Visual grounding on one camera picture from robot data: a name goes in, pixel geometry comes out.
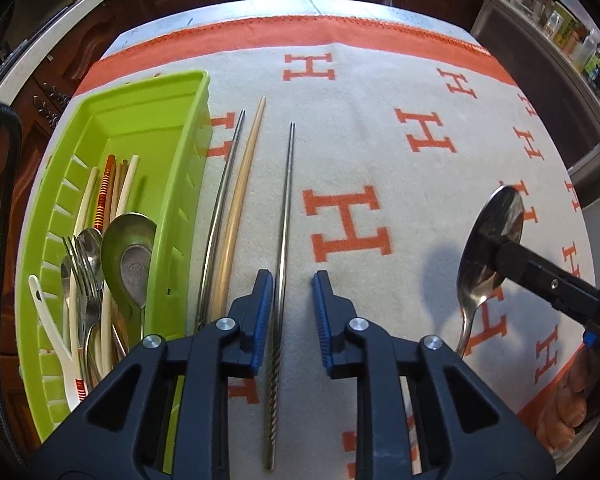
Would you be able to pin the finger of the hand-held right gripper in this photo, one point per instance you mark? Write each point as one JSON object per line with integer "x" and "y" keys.
{"x": 540, "y": 275}

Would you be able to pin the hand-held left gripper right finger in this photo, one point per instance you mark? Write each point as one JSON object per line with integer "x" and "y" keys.
{"x": 322, "y": 320}

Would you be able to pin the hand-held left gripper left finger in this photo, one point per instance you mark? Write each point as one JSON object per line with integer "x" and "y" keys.
{"x": 262, "y": 320}

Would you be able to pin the metal chopstick with twisted end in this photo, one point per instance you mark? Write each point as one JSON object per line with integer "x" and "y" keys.
{"x": 282, "y": 260}

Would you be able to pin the plain metal chopstick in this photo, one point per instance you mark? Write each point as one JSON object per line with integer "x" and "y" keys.
{"x": 213, "y": 230}

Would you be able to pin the light wooden chopstick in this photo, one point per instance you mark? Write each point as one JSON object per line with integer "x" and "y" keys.
{"x": 236, "y": 210}

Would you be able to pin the metal fork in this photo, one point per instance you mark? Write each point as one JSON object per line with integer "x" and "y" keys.
{"x": 87, "y": 310}

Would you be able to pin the small metal spoon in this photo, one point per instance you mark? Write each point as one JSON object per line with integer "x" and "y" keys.
{"x": 91, "y": 250}

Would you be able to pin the red striped patterned chopstick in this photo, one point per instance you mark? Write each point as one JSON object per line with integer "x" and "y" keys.
{"x": 81, "y": 389}
{"x": 102, "y": 200}

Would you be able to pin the white ceramic soup spoon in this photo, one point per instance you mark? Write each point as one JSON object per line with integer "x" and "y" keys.
{"x": 50, "y": 325}

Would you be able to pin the green plastic utensil tray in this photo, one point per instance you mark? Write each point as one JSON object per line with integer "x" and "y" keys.
{"x": 130, "y": 125}

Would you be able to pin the person's right hand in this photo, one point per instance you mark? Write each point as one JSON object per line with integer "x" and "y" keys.
{"x": 565, "y": 410}

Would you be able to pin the brown wooden chopstick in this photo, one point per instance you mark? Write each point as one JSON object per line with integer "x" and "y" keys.
{"x": 124, "y": 175}
{"x": 115, "y": 195}

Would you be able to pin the orange and white printed blanket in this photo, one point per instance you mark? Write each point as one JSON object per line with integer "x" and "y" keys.
{"x": 380, "y": 135}

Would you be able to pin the row of jars and bottles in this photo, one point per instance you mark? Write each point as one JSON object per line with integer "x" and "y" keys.
{"x": 585, "y": 55}

